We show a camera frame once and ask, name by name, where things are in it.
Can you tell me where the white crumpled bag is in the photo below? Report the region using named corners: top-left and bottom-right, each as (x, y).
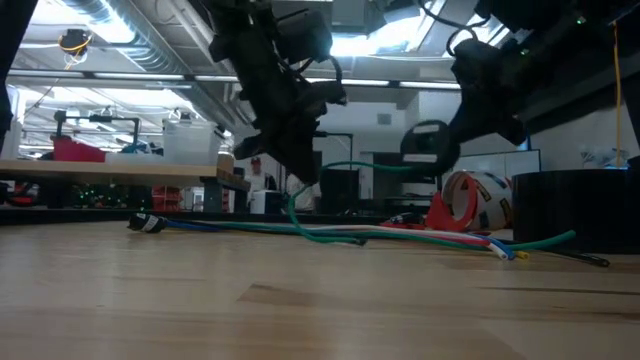
top-left (579, 144), bottom-right (629, 170)

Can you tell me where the silver ventilation duct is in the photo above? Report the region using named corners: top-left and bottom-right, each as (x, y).
top-left (64, 0), bottom-right (239, 129)

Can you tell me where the red tool chest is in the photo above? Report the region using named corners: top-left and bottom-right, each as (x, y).
top-left (149, 185), bottom-right (184, 212)

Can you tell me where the white wire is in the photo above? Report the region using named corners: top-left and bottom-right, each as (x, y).
top-left (194, 222), bottom-right (509, 261)

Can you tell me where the black gantry frame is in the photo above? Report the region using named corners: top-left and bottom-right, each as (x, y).
top-left (53, 110), bottom-right (142, 147)
top-left (314, 130), bottom-right (354, 174)

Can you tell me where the red-handled screwdriver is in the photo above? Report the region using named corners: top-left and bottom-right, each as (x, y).
top-left (384, 218), bottom-right (432, 231)

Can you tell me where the long ceiling light fixture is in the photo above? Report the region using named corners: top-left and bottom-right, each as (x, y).
top-left (9, 69), bottom-right (462, 92)

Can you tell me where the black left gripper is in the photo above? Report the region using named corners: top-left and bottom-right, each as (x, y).
top-left (209, 9), bottom-right (349, 185)

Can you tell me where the black wire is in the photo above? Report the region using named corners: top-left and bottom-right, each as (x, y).
top-left (499, 238), bottom-right (612, 268)

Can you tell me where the thin green wire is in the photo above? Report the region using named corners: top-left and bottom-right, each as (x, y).
top-left (287, 159), bottom-right (416, 247)

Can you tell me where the red plastic bin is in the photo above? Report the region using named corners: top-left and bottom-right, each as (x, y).
top-left (52, 139), bottom-right (108, 164)

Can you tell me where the white box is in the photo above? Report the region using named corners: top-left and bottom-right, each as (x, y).
top-left (248, 189), bottom-right (282, 215)

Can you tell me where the wooden workbench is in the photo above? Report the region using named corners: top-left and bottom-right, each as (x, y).
top-left (0, 159), bottom-right (251, 216)

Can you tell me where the grey duct tape roll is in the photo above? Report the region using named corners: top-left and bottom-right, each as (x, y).
top-left (512, 168), bottom-right (640, 255)

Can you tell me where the black aluminium frame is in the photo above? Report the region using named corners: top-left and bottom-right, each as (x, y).
top-left (0, 208), bottom-right (431, 225)

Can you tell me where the red wire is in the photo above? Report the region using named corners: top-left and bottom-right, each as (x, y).
top-left (349, 225), bottom-right (496, 249)

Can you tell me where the ceiling cord reel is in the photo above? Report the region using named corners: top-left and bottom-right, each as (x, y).
top-left (57, 28), bottom-right (94, 57)

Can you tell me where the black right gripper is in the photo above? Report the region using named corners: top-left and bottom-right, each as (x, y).
top-left (448, 38), bottom-right (551, 146)

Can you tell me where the clear plastic bin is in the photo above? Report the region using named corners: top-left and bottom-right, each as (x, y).
top-left (162, 118), bottom-right (225, 166)

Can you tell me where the thick green wire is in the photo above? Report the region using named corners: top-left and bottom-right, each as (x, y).
top-left (199, 222), bottom-right (577, 252)

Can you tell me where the black taped bundle end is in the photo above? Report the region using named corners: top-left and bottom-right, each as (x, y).
top-left (127, 213), bottom-right (169, 234)

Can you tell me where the person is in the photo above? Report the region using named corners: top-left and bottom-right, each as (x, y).
top-left (285, 172), bottom-right (322, 214)
top-left (247, 156), bottom-right (277, 207)

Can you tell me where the whiteboard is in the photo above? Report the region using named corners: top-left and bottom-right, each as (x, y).
top-left (458, 148), bottom-right (542, 176)

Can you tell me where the bundle of coloured cables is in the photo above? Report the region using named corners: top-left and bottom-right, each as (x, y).
top-left (164, 219), bottom-right (517, 262)

